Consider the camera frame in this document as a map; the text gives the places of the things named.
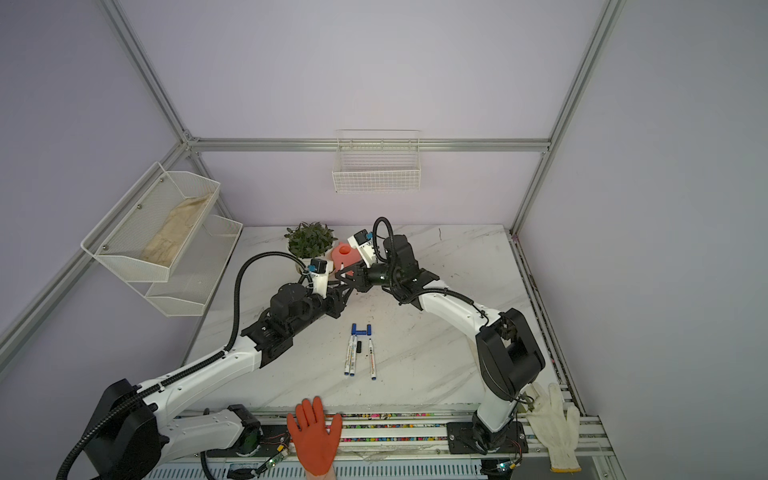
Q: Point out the white marker blue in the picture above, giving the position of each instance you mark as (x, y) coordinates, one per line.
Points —
(348, 354)
(352, 355)

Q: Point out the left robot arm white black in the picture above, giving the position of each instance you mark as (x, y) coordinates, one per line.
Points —
(136, 428)

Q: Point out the potted green plant white pot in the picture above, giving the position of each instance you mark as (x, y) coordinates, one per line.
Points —
(310, 240)

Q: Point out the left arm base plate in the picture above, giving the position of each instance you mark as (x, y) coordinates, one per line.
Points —
(260, 443)

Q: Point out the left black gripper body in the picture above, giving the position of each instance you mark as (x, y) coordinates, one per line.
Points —
(332, 304)

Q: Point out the white knit glove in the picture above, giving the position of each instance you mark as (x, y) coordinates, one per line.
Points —
(555, 426)

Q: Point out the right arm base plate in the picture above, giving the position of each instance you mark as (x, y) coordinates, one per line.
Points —
(474, 438)

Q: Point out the pink watering can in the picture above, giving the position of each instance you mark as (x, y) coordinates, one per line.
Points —
(344, 255)

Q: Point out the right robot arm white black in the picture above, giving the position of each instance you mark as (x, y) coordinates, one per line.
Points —
(509, 356)

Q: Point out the white wire wall basket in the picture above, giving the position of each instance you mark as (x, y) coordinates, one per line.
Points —
(371, 161)

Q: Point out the white lower mesh shelf bin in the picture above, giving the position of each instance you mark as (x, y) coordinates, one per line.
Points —
(193, 283)

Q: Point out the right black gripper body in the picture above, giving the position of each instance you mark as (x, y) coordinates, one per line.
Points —
(381, 275)

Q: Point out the beige glove in shelf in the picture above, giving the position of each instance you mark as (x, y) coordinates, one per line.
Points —
(167, 242)

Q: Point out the orange rubber glove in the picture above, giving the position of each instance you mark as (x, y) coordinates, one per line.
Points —
(316, 442)

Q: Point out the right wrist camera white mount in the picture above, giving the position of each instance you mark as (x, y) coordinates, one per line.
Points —
(362, 242)

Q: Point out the white mesh shelf bin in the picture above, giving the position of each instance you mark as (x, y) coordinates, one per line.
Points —
(119, 238)
(193, 283)

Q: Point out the white upper mesh shelf bin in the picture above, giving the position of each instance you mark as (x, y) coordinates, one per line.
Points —
(119, 238)

